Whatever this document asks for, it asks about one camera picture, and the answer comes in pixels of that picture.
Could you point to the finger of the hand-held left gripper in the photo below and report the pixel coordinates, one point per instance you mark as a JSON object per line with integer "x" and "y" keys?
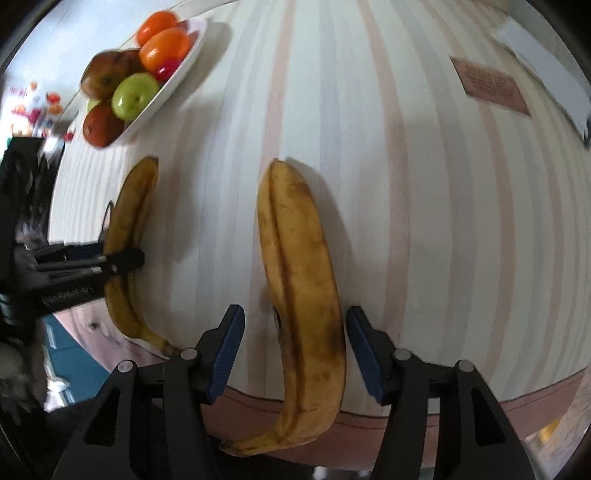
{"x": 64, "y": 252}
{"x": 124, "y": 261}

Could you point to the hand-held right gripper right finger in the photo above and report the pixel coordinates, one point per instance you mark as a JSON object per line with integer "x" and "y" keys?
{"x": 364, "y": 355}

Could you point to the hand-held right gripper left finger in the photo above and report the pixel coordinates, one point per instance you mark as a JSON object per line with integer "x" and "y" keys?
{"x": 226, "y": 350}

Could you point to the spotted yellow banana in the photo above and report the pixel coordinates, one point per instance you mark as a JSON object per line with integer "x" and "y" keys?
{"x": 129, "y": 207}
{"x": 300, "y": 277}

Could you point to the dark red apple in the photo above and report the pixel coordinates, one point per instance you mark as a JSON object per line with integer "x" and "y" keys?
{"x": 101, "y": 125}

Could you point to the green apple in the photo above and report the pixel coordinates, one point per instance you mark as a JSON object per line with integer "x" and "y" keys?
{"x": 135, "y": 94}
{"x": 93, "y": 105}

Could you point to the brown pear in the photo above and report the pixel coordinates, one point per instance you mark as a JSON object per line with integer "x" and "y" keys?
{"x": 133, "y": 57}
{"x": 104, "y": 74}

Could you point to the small red cherry tomato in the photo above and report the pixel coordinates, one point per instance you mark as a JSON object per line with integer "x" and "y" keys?
{"x": 167, "y": 69}

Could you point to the orange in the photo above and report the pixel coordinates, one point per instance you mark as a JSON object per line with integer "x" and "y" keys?
{"x": 165, "y": 48}
{"x": 157, "y": 25}

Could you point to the white plate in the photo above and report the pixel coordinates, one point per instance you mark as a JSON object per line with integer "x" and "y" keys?
{"x": 191, "y": 44}

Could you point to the striped cat print tablecloth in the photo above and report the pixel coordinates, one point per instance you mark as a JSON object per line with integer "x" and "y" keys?
{"x": 415, "y": 230}

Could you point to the brown rectangular cloth label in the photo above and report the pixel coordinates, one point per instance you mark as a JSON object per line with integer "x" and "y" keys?
{"x": 491, "y": 85}

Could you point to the white paper sheet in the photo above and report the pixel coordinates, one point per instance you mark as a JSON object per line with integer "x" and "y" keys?
{"x": 540, "y": 60}

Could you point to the colourful wall stickers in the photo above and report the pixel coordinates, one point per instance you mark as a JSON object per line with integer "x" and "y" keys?
{"x": 37, "y": 110}

